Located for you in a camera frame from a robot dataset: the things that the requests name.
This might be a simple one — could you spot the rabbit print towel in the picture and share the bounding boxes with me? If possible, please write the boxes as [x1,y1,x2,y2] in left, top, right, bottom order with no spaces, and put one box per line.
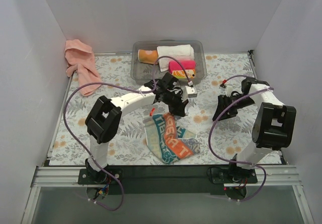
[143,112,200,164]

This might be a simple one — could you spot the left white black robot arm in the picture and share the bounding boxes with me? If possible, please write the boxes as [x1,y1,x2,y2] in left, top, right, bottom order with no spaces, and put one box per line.
[85,73,197,184]

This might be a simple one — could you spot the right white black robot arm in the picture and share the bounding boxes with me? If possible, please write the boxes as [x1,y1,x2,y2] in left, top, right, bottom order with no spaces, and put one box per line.
[210,77,296,184]

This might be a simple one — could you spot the orange print rolled towel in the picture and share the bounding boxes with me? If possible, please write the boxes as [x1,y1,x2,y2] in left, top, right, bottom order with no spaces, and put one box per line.
[171,69,196,80]

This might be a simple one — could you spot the hot pink rolled towel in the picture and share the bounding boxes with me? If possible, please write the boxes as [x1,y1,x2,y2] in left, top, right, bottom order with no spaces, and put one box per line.
[169,60,196,73]

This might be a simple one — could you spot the floral table mat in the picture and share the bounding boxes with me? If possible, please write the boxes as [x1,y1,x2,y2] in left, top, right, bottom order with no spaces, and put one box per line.
[48,53,257,166]

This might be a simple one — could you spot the clear plastic bin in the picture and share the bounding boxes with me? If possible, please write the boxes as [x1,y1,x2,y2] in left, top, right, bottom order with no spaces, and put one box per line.
[131,40,207,84]

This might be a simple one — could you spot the white rolled towel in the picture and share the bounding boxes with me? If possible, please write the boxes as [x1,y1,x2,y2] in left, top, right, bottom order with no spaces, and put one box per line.
[156,44,195,72]

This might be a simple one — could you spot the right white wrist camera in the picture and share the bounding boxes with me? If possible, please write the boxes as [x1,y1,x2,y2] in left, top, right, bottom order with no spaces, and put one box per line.
[220,80,233,97]

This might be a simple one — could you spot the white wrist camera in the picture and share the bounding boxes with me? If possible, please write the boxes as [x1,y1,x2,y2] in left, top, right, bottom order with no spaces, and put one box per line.
[220,80,233,97]
[183,86,197,99]

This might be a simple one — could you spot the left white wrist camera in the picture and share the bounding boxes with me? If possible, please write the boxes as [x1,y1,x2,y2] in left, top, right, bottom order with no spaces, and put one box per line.
[183,86,197,99]

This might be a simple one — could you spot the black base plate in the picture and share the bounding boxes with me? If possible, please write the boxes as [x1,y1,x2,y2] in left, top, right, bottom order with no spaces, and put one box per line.
[77,165,258,195]

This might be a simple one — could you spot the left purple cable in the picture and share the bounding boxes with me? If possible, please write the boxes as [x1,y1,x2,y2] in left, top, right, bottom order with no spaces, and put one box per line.
[63,55,196,211]

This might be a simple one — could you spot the aluminium frame rail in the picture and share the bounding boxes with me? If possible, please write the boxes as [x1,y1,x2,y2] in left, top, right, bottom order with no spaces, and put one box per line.
[32,165,302,187]

